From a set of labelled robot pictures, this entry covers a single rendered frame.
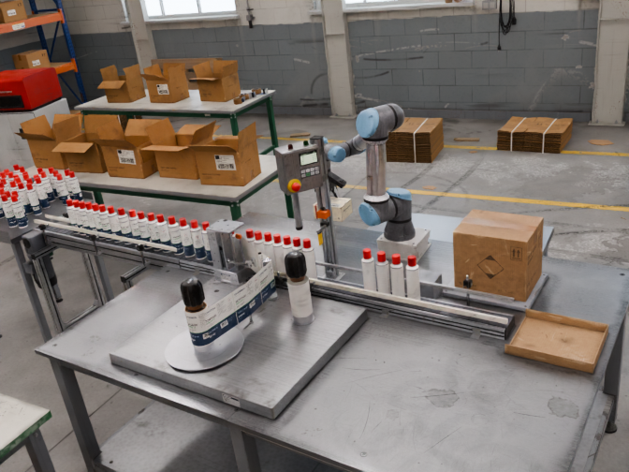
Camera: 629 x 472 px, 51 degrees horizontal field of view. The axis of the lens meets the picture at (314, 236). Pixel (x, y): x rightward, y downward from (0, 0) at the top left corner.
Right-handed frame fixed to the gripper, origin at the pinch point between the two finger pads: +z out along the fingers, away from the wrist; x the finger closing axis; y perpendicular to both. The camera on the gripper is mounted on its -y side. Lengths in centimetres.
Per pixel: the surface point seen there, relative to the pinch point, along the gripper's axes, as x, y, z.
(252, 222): -4, 56, 16
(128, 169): -60, 201, 10
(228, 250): 63, 20, -3
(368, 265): 58, -46, -1
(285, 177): 54, -10, -36
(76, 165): -62, 258, 10
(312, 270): 55, -17, 6
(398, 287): 59, -59, 7
